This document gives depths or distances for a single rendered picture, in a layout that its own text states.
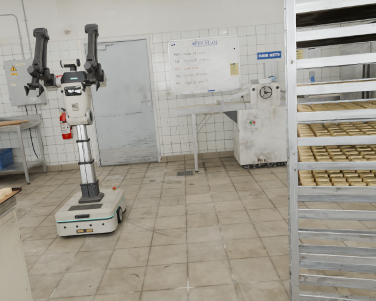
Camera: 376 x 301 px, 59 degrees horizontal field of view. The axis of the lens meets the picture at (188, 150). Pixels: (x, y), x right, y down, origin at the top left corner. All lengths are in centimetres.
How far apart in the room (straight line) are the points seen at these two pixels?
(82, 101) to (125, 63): 261
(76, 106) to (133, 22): 278
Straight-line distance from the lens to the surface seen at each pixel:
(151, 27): 560
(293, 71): 119
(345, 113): 125
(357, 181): 138
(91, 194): 328
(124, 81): 562
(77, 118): 314
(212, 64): 553
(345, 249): 188
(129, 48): 563
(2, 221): 150
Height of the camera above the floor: 129
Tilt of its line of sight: 12 degrees down
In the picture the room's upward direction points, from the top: 5 degrees counter-clockwise
